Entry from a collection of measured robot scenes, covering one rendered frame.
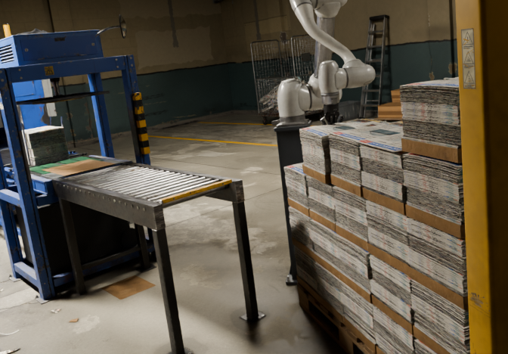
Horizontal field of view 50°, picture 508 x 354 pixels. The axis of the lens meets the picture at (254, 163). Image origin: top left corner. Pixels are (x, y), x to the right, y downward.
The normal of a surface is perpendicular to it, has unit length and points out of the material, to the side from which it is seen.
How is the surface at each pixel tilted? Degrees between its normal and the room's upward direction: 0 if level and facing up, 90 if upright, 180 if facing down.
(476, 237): 90
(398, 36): 90
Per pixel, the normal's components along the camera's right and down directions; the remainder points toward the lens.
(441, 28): -0.76, 0.22
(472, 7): -0.94, 0.17
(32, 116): 0.65, 0.07
